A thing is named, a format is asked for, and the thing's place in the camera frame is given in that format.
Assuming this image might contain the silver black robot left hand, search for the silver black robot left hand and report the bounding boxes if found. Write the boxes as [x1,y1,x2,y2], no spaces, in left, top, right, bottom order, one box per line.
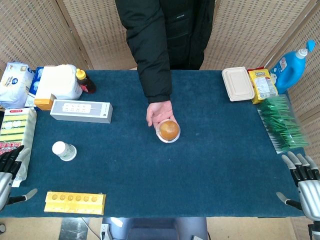
[0,144,38,211]

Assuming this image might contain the silver black robot right hand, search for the silver black robot right hand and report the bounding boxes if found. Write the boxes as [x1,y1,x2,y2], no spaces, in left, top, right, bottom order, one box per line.
[275,151,320,222]

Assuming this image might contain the bare human hand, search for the bare human hand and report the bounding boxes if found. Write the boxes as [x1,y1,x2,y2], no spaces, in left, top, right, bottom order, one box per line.
[146,100,176,128]

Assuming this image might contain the clear cup of orange liquid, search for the clear cup of orange liquid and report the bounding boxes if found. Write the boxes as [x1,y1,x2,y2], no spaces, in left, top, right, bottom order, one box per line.
[155,119,181,144]

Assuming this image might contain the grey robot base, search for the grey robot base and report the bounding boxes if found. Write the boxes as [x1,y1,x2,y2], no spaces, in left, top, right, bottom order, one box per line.
[101,216,209,240]

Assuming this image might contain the red printed packet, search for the red printed packet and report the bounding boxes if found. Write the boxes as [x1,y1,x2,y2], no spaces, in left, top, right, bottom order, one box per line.
[0,141,24,158]

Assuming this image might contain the yellow green sponge pack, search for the yellow green sponge pack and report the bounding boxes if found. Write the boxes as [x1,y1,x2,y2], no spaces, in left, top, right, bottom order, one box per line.
[0,107,38,188]

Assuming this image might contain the person in black jacket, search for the person in black jacket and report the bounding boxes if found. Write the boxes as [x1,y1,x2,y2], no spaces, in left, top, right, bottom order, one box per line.
[114,0,216,104]

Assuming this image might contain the dark blue table cloth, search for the dark blue table cloth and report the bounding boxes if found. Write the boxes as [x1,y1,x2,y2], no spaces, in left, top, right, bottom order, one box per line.
[0,69,308,218]

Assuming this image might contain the white paper cup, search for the white paper cup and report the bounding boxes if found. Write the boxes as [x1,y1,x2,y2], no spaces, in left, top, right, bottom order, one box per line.
[51,141,78,162]

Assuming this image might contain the yellow block with holes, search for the yellow block with holes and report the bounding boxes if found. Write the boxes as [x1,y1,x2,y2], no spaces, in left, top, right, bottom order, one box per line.
[44,191,107,216]

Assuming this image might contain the honey bottle yellow cap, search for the honey bottle yellow cap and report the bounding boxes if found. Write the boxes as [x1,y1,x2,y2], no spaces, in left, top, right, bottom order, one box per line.
[75,68,97,95]

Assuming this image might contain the clear bag green sachets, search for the clear bag green sachets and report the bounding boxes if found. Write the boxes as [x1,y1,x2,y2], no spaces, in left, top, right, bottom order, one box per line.
[256,94,310,155]

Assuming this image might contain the grey power strip box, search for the grey power strip box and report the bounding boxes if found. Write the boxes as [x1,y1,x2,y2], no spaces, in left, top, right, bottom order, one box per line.
[49,99,114,124]

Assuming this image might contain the beige lidded lunch box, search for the beige lidded lunch box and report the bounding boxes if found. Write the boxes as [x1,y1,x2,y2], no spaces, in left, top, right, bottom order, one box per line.
[221,66,255,102]

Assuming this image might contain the small orange box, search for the small orange box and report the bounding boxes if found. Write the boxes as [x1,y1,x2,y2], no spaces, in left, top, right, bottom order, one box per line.
[33,93,58,111]

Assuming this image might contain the white bag blue print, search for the white bag blue print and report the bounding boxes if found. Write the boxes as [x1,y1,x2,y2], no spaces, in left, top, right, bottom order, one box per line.
[0,61,35,109]

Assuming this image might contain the blue white carton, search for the blue white carton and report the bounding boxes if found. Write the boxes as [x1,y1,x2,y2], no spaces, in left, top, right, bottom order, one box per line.
[24,66,46,108]

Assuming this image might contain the large white bag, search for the large white bag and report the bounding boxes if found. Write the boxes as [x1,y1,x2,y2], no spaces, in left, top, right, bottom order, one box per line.
[34,64,83,101]

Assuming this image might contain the yellow snack bag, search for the yellow snack bag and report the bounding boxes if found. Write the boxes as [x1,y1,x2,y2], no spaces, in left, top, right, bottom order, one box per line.
[247,66,279,105]

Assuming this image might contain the blue detergent bottle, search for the blue detergent bottle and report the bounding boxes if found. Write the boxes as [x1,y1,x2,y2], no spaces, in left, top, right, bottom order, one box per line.
[269,39,317,95]

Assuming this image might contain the woven folding screen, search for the woven folding screen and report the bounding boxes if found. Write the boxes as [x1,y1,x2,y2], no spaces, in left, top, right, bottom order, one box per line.
[0,0,320,240]

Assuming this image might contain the white power strip with cable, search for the white power strip with cable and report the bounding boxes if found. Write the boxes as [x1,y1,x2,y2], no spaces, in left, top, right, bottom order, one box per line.
[81,217,111,240]

